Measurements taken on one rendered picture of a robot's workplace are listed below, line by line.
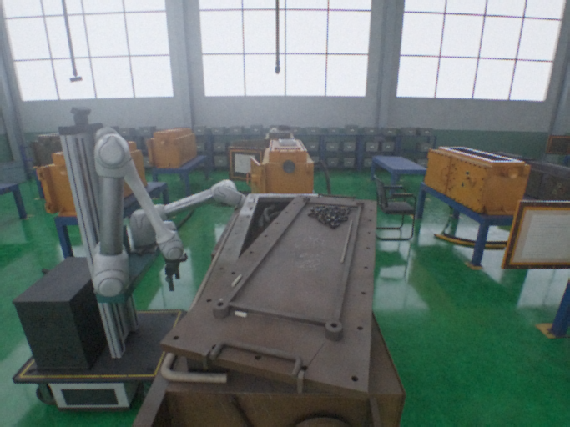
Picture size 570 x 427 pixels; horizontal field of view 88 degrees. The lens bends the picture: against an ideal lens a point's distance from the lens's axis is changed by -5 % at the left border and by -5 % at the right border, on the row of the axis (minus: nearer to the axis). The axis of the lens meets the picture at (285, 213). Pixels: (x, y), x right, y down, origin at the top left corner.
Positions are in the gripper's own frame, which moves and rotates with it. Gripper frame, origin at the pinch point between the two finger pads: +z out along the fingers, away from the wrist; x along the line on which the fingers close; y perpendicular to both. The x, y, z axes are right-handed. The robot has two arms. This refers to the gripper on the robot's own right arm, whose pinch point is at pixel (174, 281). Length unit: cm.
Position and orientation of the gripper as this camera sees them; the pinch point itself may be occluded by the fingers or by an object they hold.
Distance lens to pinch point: 199.2
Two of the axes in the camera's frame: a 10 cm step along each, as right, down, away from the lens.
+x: 0.6, 3.3, -9.4
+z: 0.0, 9.4, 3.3
